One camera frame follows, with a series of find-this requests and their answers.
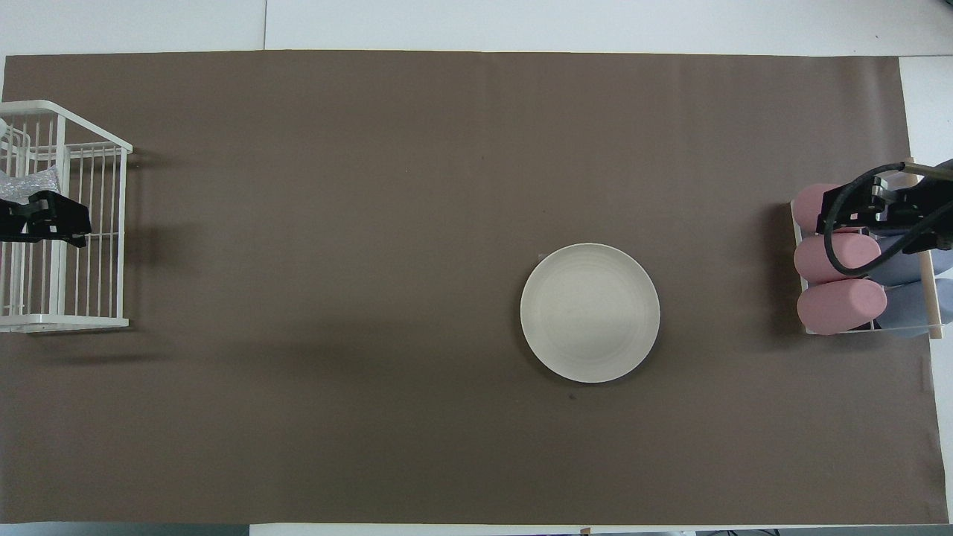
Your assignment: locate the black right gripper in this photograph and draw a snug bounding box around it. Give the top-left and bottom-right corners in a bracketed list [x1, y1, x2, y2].
[817, 182, 953, 254]

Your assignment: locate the brown paper table mat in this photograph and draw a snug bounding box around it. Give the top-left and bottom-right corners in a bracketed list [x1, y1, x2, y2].
[0, 50, 933, 526]

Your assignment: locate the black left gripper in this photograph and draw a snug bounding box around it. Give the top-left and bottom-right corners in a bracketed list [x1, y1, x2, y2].
[0, 191, 92, 249]

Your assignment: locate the blue plastic cup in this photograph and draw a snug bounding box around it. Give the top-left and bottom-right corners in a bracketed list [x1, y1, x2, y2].
[871, 277, 953, 338]
[867, 227, 953, 285]

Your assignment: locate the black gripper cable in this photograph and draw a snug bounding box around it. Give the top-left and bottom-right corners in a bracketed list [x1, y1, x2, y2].
[821, 162, 953, 278]

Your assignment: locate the round cream plate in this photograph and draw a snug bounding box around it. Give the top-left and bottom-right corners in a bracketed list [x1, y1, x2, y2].
[520, 243, 661, 384]

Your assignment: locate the white wire dish rack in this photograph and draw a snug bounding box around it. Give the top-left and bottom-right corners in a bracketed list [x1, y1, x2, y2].
[0, 100, 133, 334]

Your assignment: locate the cup rack with wooden bar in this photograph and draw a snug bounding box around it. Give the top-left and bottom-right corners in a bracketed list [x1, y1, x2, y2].
[789, 158, 945, 340]

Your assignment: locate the pink plastic cup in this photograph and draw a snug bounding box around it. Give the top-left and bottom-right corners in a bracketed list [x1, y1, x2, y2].
[797, 278, 888, 336]
[794, 232, 882, 284]
[791, 183, 847, 233]

